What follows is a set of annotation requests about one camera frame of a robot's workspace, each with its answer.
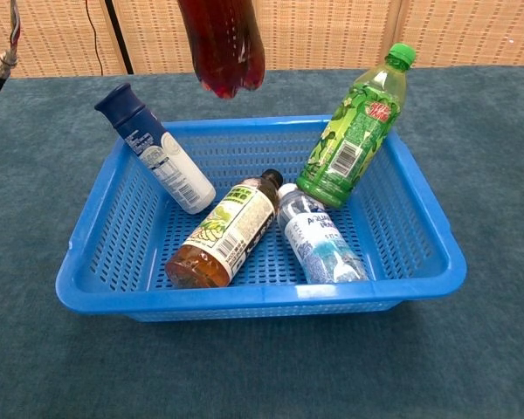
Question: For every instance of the clear water bottle white cap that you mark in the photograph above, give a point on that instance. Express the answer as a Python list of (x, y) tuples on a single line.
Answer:
[(321, 249)]

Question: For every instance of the blue perforated plastic basket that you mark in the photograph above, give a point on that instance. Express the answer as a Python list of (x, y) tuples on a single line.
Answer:
[(262, 301)]

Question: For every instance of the cola bottle red label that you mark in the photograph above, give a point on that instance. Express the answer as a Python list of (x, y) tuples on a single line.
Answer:
[(227, 48)]

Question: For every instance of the navy and white milk bottle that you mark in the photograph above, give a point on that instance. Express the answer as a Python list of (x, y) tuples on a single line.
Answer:
[(157, 148)]

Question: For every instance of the green tea bottle green cap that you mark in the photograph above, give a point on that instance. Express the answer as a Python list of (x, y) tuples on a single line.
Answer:
[(353, 139)]

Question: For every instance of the brown tea bottle black cap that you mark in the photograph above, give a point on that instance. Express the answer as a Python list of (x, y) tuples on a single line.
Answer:
[(231, 231)]

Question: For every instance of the teal table cloth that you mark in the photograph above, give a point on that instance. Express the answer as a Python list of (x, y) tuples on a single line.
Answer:
[(262, 371)]

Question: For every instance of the woven bamboo folding screen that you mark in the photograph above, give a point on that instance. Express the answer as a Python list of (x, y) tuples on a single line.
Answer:
[(332, 26)]

